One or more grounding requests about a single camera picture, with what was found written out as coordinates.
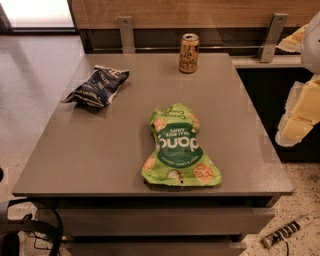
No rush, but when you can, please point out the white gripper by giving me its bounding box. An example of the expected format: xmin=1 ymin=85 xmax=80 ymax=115
xmin=275 ymin=12 xmax=320 ymax=147

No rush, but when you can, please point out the orange soda can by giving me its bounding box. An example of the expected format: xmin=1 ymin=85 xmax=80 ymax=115
xmin=179 ymin=33 xmax=200 ymax=73

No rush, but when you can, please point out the green rice chip bag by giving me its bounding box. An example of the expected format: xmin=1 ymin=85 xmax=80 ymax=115
xmin=142 ymin=103 xmax=222 ymax=187

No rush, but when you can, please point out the dark blue chip bag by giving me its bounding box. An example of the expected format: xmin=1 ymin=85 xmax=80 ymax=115
xmin=63 ymin=65 xmax=129 ymax=108

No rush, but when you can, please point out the white power strip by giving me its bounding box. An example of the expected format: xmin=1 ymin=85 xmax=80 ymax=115
xmin=261 ymin=215 xmax=314 ymax=249

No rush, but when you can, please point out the grey upper drawer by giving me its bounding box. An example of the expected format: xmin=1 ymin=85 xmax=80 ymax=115
xmin=58 ymin=208 xmax=274 ymax=237

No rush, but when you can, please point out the grey drawer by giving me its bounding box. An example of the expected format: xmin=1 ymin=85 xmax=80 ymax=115
xmin=68 ymin=242 xmax=246 ymax=256
xmin=58 ymin=208 xmax=274 ymax=237

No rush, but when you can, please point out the grey lower drawer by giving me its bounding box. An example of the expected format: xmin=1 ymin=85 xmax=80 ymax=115
xmin=68 ymin=242 xmax=246 ymax=256

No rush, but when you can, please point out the black chair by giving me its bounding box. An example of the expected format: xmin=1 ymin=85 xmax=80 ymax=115
xmin=0 ymin=198 xmax=63 ymax=256

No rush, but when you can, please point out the right metal bracket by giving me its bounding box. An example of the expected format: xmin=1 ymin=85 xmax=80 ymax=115
xmin=258 ymin=13 xmax=288 ymax=63

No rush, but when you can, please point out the metal bracket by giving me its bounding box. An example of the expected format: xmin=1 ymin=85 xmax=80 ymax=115
xmin=118 ymin=16 xmax=136 ymax=54
xmin=258 ymin=13 xmax=288 ymax=63

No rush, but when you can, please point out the left metal bracket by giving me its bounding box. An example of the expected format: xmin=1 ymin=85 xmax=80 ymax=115
xmin=118 ymin=16 xmax=136 ymax=54

